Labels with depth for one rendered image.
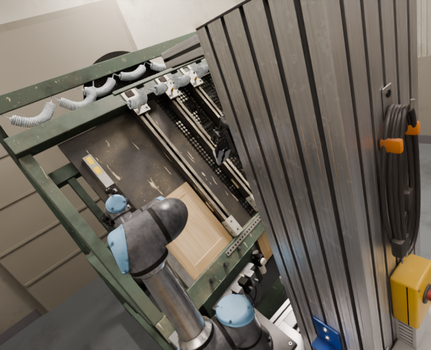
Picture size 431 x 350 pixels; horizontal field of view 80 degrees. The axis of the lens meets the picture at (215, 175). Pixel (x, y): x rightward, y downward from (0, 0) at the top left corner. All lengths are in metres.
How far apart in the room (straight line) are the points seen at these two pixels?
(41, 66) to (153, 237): 2.89
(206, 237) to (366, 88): 1.39
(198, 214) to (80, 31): 2.56
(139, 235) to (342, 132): 0.52
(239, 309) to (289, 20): 0.79
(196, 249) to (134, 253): 0.96
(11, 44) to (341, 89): 3.27
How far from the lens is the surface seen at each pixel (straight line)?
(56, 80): 2.21
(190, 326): 0.85
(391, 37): 0.50
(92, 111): 1.72
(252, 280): 1.70
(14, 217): 3.51
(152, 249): 0.71
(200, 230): 1.66
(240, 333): 0.93
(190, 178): 1.67
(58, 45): 3.47
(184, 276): 1.58
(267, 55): 0.42
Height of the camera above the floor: 1.99
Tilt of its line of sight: 25 degrees down
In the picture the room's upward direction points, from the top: 22 degrees counter-clockwise
